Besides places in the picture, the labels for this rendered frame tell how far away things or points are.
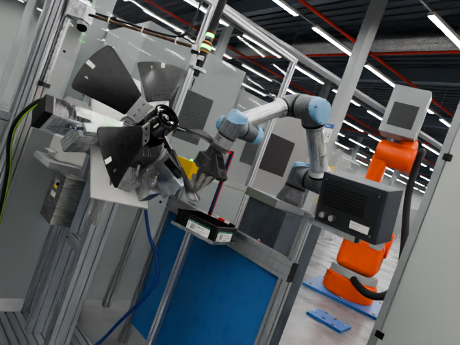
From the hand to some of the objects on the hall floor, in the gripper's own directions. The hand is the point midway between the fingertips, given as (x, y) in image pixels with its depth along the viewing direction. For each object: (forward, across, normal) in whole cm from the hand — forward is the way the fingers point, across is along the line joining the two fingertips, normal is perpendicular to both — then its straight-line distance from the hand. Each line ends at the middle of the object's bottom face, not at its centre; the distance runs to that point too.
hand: (196, 189), depth 161 cm
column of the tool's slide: (+118, +46, -46) cm, 135 cm away
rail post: (+110, -31, -21) cm, 116 cm away
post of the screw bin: (+97, -13, +21) cm, 100 cm away
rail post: (+84, -31, +61) cm, 109 cm away
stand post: (+104, +18, +1) cm, 105 cm away
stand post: (+110, +18, -21) cm, 114 cm away
